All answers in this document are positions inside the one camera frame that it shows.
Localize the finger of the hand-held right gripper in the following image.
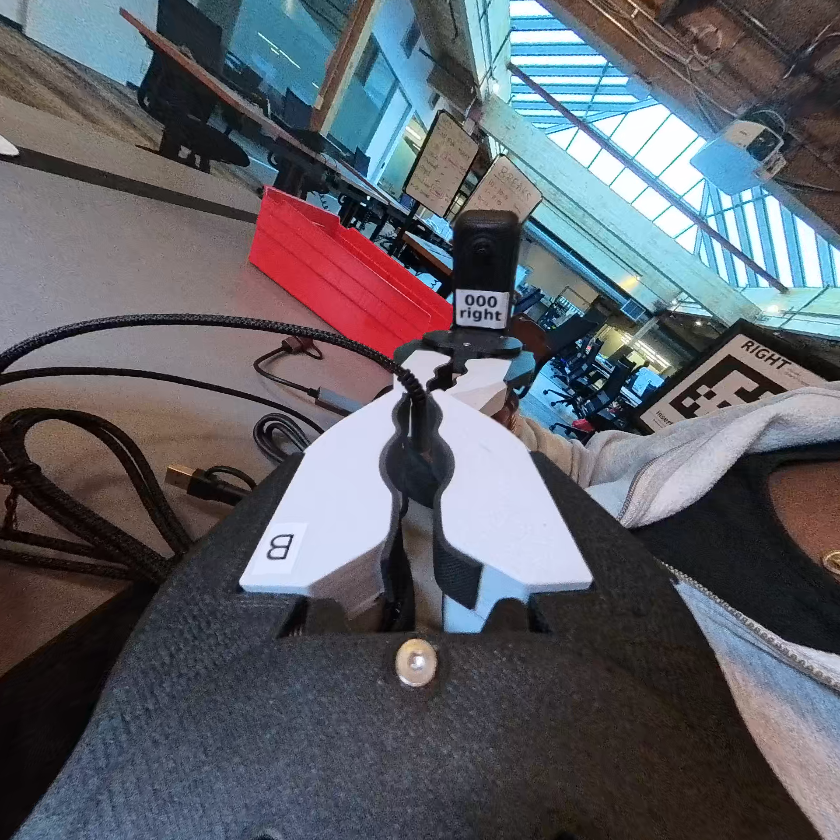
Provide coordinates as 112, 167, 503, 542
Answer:
392, 350, 455, 395
451, 356, 511, 419

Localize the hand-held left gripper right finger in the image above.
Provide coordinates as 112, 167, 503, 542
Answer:
433, 391, 595, 634

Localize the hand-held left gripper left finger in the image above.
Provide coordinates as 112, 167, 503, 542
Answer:
238, 391, 403, 619

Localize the black braided cable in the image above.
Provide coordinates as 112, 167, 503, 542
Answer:
0, 314, 435, 457
0, 407, 194, 586

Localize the short black hub cable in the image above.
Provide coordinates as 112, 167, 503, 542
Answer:
252, 335, 358, 416

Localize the red plastic bin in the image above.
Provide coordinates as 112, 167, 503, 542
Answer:
248, 185, 455, 342

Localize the person's right forearm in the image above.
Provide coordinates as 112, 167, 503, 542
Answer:
515, 412, 631, 490

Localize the person's right hand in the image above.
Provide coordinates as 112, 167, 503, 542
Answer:
491, 392, 527, 432

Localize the brown backed office chair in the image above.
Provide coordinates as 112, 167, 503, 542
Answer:
511, 314, 553, 368

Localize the whiteboard black writing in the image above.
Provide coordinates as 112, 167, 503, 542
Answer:
462, 154, 544, 227

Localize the row of black office chairs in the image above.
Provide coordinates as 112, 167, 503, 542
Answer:
545, 308, 664, 437

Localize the whiteboard red green writing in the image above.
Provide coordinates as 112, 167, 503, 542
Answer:
402, 110, 481, 219

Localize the black inner shirt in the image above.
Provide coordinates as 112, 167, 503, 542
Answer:
633, 446, 840, 657

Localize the black framed marker sign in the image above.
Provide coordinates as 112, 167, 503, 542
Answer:
633, 319, 831, 435

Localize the white ceiling mounted device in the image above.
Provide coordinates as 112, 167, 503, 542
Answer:
689, 118, 788, 196

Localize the black mesh office chair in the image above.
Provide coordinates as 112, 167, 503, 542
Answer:
134, 0, 252, 170

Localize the thin black cable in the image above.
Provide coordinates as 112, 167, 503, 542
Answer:
0, 367, 326, 434

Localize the bundled black braided cable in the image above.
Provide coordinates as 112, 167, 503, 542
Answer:
0, 407, 194, 586

